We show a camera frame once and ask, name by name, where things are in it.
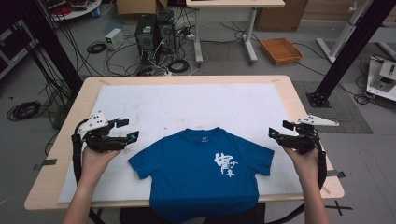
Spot white foam mat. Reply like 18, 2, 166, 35
57, 82, 304, 204

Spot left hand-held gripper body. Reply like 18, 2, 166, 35
77, 110, 130, 154

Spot person's right hand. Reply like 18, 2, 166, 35
282, 146, 322, 191

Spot left hand-held gripper black cable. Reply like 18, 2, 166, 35
71, 118, 92, 185

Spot person's left hand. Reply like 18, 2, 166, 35
80, 145, 123, 189

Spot white desk with metal legs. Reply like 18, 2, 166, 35
185, 0, 286, 65

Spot white metal stand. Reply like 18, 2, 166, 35
316, 0, 374, 64

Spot black metal frame post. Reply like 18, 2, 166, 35
305, 0, 396, 109
15, 0, 84, 94

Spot dark equipment rack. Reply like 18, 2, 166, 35
0, 18, 40, 80

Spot orange tray on floor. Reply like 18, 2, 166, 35
260, 36, 304, 66

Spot black computer tower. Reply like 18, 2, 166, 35
134, 14, 158, 65
155, 10, 177, 56

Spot grey floor mat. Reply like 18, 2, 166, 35
292, 80, 374, 135

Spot blue t-shirt with white print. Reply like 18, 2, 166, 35
128, 126, 276, 224

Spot coiled black cable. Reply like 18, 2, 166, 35
6, 100, 42, 122
86, 41, 108, 55
167, 58, 191, 75

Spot light wooden table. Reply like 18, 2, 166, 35
23, 74, 346, 211

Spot black tape piece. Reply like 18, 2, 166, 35
326, 169, 347, 179
33, 158, 59, 172

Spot person's dark trousers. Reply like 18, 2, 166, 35
120, 203, 267, 224

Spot hand-held gripper black cable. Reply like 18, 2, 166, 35
71, 118, 92, 185
312, 130, 328, 190

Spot brown cardboard box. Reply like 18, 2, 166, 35
116, 0, 169, 17
255, 0, 309, 33

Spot round white table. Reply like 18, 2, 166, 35
40, 0, 103, 22

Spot right hand-held gripper black cable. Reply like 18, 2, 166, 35
312, 130, 328, 190

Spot white power supply box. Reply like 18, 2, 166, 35
105, 27, 125, 51

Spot white device on board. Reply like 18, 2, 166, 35
366, 55, 396, 103

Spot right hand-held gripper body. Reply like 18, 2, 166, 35
276, 114, 340, 156

